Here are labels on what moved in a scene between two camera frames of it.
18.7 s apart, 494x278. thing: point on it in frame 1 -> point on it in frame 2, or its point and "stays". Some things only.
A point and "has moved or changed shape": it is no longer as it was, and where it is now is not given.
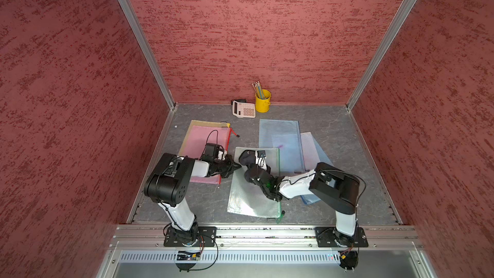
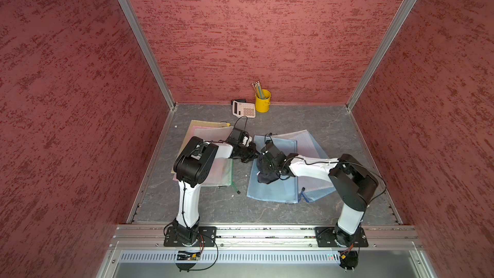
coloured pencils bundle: [258, 89] stays
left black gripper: [232, 166] -> [253, 152]
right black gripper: [250, 179] -> [263, 161]
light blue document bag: [285, 135] has moved or changed shape
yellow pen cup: [262, 105] stays
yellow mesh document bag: [199, 123] stays
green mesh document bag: [247, 197] -> [221, 172]
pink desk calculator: [244, 110] stays
